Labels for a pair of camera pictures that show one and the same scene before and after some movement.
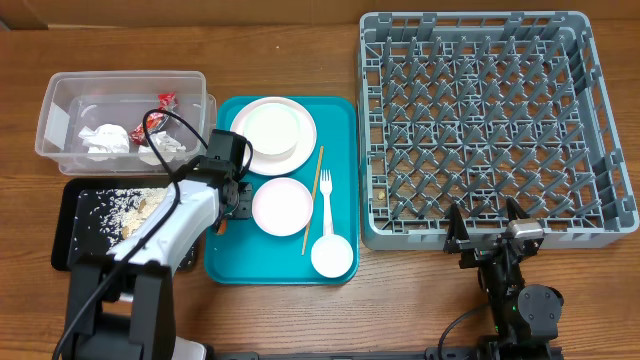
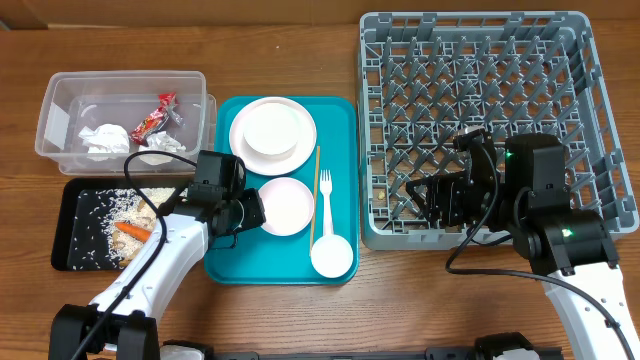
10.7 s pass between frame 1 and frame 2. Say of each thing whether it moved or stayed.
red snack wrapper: stayed
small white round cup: stayed
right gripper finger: moved
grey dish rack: stayed
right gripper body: moved
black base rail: stayed
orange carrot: moved
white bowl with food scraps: stayed
